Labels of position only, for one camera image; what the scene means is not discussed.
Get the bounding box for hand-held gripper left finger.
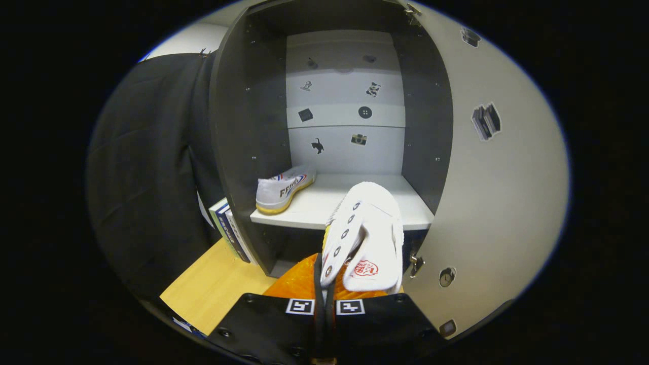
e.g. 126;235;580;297
207;253;325;365

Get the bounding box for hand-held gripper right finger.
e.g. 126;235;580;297
327;281;449;365

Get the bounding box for white canvas shoe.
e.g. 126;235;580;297
255;165;317;215
319;181;405;295

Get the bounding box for dark grey shoe cabinet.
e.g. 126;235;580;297
209;0;454;278

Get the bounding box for grey cover book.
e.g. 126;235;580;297
224;208;257;264

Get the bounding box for dark blue spine book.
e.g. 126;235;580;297
215;203;249;262

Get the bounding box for green spine book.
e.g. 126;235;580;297
209;198;241;259

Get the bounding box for black backdrop cloth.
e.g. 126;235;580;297
86;51;229;300

